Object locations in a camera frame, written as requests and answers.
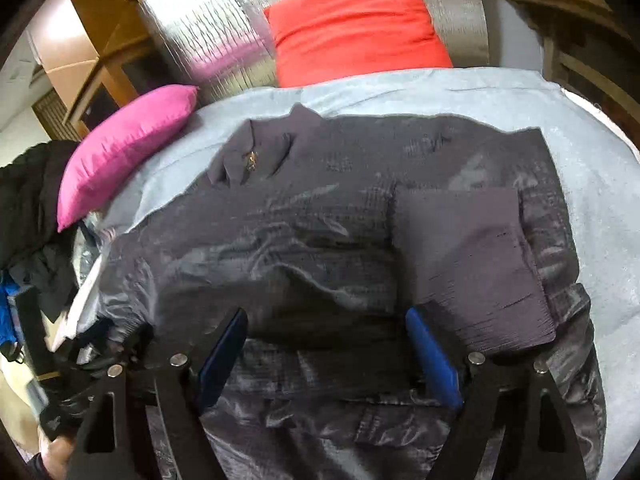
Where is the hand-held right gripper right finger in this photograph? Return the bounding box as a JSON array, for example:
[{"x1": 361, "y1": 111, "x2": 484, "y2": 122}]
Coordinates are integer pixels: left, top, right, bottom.
[{"x1": 405, "y1": 305, "x2": 588, "y2": 480}]

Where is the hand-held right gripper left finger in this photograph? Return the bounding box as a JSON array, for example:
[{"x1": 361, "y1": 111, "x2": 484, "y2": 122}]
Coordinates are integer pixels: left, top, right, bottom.
[{"x1": 62, "y1": 307, "x2": 249, "y2": 480}]

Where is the dark quilted jacket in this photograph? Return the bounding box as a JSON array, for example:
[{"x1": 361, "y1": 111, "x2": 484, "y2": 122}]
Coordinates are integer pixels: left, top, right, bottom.
[{"x1": 100, "y1": 105, "x2": 608, "y2": 480}]

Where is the pile of black clothes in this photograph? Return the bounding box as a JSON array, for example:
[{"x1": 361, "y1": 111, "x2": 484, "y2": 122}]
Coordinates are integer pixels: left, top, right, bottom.
[{"x1": 0, "y1": 140, "x2": 96, "y2": 323}]

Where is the person's left hand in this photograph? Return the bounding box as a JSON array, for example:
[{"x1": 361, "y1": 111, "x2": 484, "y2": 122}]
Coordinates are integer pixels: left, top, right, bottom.
[{"x1": 40, "y1": 435, "x2": 77, "y2": 478}]

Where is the pale pink bed sheet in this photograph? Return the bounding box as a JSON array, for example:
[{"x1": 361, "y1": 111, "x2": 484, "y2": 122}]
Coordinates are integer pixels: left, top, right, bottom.
[{"x1": 62, "y1": 260, "x2": 108, "y2": 341}]

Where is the blue jacket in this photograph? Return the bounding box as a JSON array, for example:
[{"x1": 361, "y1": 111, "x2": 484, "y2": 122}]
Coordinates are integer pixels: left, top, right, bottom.
[{"x1": 0, "y1": 280, "x2": 26, "y2": 361}]

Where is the clear plastic bag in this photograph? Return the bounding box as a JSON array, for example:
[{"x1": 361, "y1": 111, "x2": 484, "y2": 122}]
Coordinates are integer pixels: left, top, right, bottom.
[{"x1": 72, "y1": 212, "x2": 118, "y2": 311}]

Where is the grey blanket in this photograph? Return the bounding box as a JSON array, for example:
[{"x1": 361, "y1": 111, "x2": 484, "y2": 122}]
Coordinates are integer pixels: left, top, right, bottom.
[{"x1": 97, "y1": 67, "x2": 640, "y2": 480}]

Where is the pink pillow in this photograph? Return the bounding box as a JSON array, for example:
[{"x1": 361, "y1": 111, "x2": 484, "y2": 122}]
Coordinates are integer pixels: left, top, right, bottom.
[{"x1": 56, "y1": 85, "x2": 199, "y2": 233}]

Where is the brown slatted door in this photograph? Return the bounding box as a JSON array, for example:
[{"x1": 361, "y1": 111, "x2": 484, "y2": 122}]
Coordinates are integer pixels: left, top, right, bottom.
[{"x1": 32, "y1": 87, "x2": 83, "y2": 142}]

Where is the wooden bench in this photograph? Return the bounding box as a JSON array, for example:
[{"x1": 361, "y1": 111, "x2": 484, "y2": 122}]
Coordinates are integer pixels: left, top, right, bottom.
[{"x1": 487, "y1": 0, "x2": 640, "y2": 126}]

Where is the silver foil insulation mat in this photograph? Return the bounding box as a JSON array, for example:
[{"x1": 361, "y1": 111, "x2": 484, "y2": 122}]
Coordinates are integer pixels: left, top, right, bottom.
[{"x1": 137, "y1": 0, "x2": 488, "y2": 111}]

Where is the red-orange pillow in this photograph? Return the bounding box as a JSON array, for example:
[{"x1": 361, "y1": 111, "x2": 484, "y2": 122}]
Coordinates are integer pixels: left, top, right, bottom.
[{"x1": 263, "y1": 0, "x2": 453, "y2": 88}]

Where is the wooden cabinet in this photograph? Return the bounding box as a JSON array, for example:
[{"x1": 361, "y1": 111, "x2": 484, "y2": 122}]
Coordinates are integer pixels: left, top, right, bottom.
[{"x1": 65, "y1": 0, "x2": 196, "y2": 141}]

